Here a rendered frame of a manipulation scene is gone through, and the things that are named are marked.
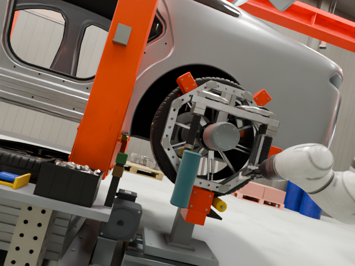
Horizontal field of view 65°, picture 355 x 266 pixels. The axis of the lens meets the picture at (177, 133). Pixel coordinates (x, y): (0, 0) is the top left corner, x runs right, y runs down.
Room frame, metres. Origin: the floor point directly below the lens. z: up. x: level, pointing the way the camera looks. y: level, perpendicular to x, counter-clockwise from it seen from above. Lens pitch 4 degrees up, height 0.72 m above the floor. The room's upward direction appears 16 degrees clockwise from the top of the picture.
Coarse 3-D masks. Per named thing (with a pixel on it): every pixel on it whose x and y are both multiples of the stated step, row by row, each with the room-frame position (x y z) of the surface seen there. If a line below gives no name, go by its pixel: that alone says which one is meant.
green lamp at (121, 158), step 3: (120, 153) 1.05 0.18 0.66; (123, 153) 1.07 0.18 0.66; (117, 156) 1.05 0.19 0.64; (120, 156) 1.05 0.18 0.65; (123, 156) 1.05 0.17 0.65; (126, 156) 1.05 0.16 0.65; (117, 159) 1.05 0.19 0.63; (120, 159) 1.05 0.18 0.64; (123, 159) 1.05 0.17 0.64; (126, 159) 1.05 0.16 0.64; (117, 162) 1.05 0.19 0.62; (120, 162) 1.05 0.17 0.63; (123, 162) 1.05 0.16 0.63
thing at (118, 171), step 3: (114, 168) 1.05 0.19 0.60; (117, 168) 1.05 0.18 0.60; (120, 168) 1.05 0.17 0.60; (123, 168) 1.05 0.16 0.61; (114, 171) 1.05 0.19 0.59; (117, 171) 1.05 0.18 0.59; (120, 171) 1.05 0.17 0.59; (123, 171) 1.06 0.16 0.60; (111, 174) 1.05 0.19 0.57; (114, 174) 1.05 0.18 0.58; (117, 174) 1.05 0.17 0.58; (120, 174) 1.05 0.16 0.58; (120, 177) 1.05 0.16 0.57
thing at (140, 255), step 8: (136, 240) 1.66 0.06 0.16; (128, 248) 1.48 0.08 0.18; (136, 248) 1.50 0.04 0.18; (128, 256) 1.41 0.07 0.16; (136, 256) 1.47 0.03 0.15; (144, 256) 1.47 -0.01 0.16; (152, 256) 1.48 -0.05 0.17; (120, 264) 1.44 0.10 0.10; (128, 264) 1.41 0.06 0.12; (136, 264) 1.42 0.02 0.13; (144, 264) 1.42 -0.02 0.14; (152, 264) 1.43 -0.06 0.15; (160, 264) 1.43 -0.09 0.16; (168, 264) 1.44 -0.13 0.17; (176, 264) 1.50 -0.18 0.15; (184, 264) 1.50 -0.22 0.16; (192, 264) 1.52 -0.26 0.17
